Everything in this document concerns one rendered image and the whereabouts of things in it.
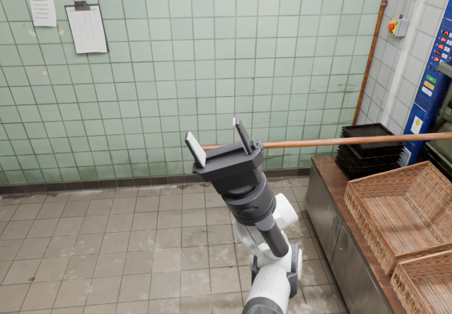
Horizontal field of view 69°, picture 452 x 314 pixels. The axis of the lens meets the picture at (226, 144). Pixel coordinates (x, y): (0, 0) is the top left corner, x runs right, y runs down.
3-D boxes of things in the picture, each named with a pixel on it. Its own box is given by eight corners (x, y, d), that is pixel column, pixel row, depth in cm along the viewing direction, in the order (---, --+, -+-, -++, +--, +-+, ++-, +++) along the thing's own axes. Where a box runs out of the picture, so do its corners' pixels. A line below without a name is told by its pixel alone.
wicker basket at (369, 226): (415, 193, 212) (429, 159, 197) (479, 270, 165) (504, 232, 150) (341, 199, 208) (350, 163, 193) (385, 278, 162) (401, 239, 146)
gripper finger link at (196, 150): (188, 141, 52) (205, 168, 55) (190, 128, 54) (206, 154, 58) (179, 144, 52) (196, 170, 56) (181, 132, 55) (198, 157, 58)
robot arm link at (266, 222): (267, 168, 67) (283, 202, 73) (221, 196, 66) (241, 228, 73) (296, 204, 57) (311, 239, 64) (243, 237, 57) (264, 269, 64)
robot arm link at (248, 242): (266, 195, 67) (274, 216, 78) (228, 219, 66) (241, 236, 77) (284, 222, 63) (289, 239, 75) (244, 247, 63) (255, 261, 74)
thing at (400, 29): (397, 32, 225) (401, 17, 219) (405, 36, 217) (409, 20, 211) (386, 32, 224) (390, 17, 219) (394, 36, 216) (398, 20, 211)
